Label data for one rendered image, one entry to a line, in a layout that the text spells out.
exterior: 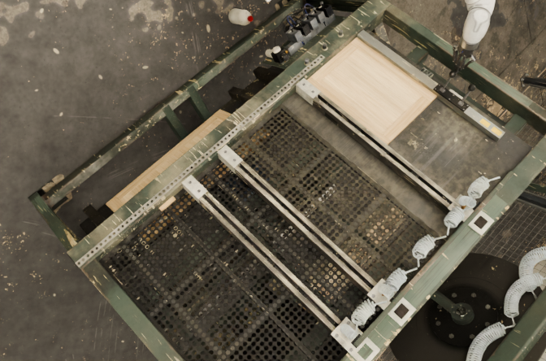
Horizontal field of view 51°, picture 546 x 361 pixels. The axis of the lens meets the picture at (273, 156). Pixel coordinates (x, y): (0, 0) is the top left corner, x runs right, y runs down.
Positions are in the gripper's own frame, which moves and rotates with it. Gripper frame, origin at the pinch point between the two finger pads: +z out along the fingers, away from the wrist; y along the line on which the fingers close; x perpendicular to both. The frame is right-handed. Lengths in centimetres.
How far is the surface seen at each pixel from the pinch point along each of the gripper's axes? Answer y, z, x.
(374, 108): 19.3, 14.0, 40.1
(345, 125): 21, 9, 61
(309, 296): -25, 9, 137
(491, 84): -15.8, 11.4, -13.0
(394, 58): 31.7, 11.6, 9.1
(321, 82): 50, 14, 47
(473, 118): -21.6, 11.6, 10.6
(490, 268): -76, 54, 50
